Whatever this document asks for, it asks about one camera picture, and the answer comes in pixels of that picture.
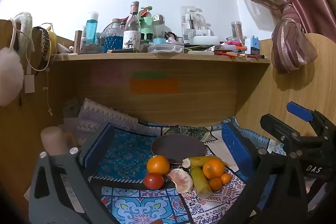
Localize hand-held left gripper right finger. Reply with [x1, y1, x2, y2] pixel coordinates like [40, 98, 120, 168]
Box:
[221, 123, 309, 224]

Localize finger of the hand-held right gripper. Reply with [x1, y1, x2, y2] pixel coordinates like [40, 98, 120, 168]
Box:
[287, 102, 336, 140]
[260, 114, 301, 143]

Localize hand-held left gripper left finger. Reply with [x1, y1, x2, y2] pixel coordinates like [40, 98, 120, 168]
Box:
[28, 123, 115, 224]

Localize large orange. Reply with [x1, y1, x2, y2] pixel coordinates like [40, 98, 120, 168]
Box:
[202, 158, 226, 179]
[146, 155, 170, 175]

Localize green banana pieces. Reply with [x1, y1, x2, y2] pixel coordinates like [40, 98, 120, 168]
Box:
[190, 166, 213, 199]

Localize dark brown round plate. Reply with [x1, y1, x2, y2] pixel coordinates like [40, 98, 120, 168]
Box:
[151, 134, 205, 164]

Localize red tomato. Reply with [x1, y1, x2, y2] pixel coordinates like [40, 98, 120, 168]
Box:
[143, 173, 165, 190]

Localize small tangerine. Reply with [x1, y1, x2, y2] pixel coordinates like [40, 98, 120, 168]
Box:
[220, 173, 233, 185]
[209, 177, 223, 191]

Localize blue patterned tablecloth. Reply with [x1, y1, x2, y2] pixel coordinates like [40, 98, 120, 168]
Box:
[60, 97, 289, 224]

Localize white mug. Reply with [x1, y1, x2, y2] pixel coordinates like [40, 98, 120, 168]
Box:
[40, 126, 63, 156]

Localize wooden desk hutch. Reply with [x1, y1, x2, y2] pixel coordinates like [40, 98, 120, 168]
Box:
[0, 19, 336, 214]

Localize pink sticky note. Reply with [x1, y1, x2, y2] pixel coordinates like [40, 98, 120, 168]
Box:
[92, 64, 124, 85]

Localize orange sticky note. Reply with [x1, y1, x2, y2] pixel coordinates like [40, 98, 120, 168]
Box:
[130, 79, 179, 94]

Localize blue and white block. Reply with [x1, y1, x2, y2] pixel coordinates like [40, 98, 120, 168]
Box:
[245, 35, 260, 55]

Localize green sticky note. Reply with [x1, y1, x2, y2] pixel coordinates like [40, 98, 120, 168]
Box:
[133, 71, 168, 79]

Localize white hanging tag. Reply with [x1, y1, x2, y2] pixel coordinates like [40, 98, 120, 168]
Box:
[24, 74, 35, 93]

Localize grey stone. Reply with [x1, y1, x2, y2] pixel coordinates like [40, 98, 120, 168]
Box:
[78, 43, 106, 54]

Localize blue faceted glass jar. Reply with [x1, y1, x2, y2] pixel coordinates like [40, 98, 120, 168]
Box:
[105, 27, 124, 52]

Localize glass jar of sticks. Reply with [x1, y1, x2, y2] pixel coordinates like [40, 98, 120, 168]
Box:
[231, 21, 243, 41]

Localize brown cylinder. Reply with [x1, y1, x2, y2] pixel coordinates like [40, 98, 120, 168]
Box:
[74, 30, 83, 54]

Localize dotted dark headband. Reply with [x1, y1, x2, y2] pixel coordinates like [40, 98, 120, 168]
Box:
[32, 27, 51, 72]

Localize yellow hanging item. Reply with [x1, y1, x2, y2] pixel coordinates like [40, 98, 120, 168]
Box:
[48, 31, 57, 54]

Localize white fluffy pompom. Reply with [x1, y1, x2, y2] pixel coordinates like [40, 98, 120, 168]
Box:
[0, 47, 25, 107]

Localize clear plastic lidded box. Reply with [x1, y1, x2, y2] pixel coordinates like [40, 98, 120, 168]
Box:
[147, 43, 185, 54]

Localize flat white box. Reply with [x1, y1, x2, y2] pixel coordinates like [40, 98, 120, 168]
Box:
[193, 35, 220, 45]

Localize blue liquid bottle white cap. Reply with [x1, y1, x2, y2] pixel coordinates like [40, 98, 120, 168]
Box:
[86, 11, 99, 45]

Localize clear glass bottle white label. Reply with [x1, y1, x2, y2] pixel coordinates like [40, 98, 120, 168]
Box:
[122, 1, 142, 50]

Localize green pump bottle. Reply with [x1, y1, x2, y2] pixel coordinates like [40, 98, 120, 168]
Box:
[140, 6, 154, 44]

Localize clear bottle silver cap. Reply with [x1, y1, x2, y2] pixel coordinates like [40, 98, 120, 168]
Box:
[152, 14, 166, 44]

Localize white blister package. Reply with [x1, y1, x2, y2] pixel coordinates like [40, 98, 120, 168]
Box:
[180, 6, 203, 37]

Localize white fluffy headband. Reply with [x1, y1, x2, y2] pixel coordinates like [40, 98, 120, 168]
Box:
[11, 12, 35, 52]

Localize white hanging cord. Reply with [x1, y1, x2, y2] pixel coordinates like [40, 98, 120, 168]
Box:
[42, 68, 53, 116]

